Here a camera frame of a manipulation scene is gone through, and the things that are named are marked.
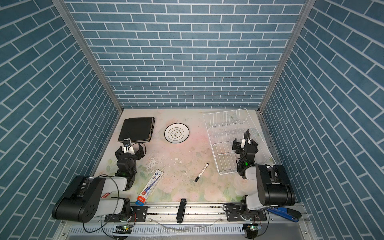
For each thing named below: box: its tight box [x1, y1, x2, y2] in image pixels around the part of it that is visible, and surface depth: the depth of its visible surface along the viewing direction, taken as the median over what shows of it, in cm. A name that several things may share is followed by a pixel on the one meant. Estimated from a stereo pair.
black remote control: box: [176, 198, 187, 224], surface depth 75 cm
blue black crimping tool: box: [267, 207, 302, 223], surface depth 74 cm
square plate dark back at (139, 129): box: [117, 117, 155, 143], surface depth 104 cm
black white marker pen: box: [194, 163, 209, 183], surface depth 88 cm
